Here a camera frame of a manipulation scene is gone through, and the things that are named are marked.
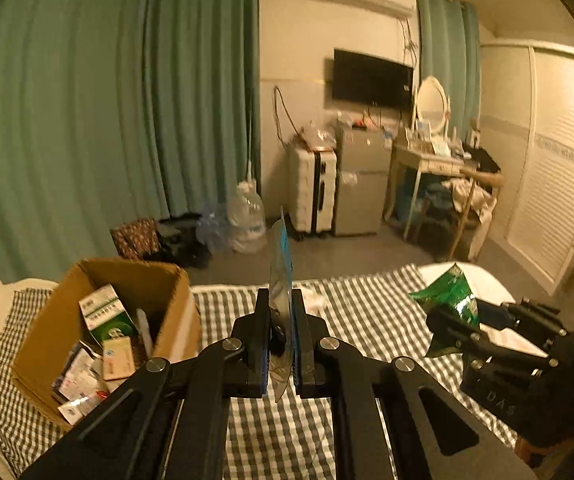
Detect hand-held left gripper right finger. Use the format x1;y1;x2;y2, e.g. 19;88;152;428
292;287;538;480

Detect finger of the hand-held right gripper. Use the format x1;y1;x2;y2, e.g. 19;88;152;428
424;305;552;362
477;299;568;350

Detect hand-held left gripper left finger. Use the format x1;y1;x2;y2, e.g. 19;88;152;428
20;287;273;480

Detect green snack packet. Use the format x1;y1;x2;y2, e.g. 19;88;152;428
409;262;480;358

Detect blue foil packet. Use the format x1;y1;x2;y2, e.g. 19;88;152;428
267;206;295;404

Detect large cardboard box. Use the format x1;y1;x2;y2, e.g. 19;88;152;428
11;258;203;428

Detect grey phone case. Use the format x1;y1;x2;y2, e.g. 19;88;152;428
134;307;156;357

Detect green white medicine box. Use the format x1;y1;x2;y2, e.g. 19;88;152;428
78;284;138;348

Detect pile of small medicine packets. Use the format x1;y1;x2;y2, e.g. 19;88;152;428
51;342;113;426

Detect white bed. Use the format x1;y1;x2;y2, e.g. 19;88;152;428
0;260;558;480

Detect grey white checked blanket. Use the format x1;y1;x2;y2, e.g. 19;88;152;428
0;265;518;480

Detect cream clothes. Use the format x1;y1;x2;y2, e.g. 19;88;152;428
449;180;498;222

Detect dark blue cloth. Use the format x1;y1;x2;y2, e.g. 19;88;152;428
427;182;455;211

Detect wooden chair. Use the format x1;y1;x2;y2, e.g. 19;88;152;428
414;170;502;262

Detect pack of small water bottles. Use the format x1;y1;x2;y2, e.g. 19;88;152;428
196;203;233;253

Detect large clear water bottle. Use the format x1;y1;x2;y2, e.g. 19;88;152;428
229;183;267;254

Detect pile of black shoes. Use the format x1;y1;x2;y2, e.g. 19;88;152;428
157;212;213;268

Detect black cloth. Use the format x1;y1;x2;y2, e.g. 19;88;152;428
464;146;502;175

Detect white louvred wardrobe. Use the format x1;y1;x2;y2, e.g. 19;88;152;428
479;40;574;297

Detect silver two-door fridge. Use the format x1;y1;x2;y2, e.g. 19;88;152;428
333;122;393;237

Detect white vanity table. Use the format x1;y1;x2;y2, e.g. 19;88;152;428
384;132;472;242

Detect white suitcase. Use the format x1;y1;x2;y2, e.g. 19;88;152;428
287;146;338;241

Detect brown patterned bag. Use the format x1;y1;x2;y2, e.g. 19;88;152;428
110;217;160;261

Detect white pole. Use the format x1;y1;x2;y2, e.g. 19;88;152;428
247;110;259;197

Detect white oval mirror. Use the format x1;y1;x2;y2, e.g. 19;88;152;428
412;76;452;136

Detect small things on fridge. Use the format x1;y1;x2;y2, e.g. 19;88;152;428
339;110;398;131

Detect clear plastic bag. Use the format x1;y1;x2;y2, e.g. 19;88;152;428
294;121;338;152

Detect narrow green curtain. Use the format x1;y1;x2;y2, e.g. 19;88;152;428
414;0;482;142

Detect wide green curtain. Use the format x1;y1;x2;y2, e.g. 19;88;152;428
0;0;260;283

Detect dark wall cable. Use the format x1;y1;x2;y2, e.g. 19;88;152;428
273;85;304;148

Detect black wall television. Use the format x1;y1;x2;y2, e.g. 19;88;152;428
332;48;414;111

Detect hanging television cables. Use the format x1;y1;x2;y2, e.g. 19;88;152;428
402;17;421;68

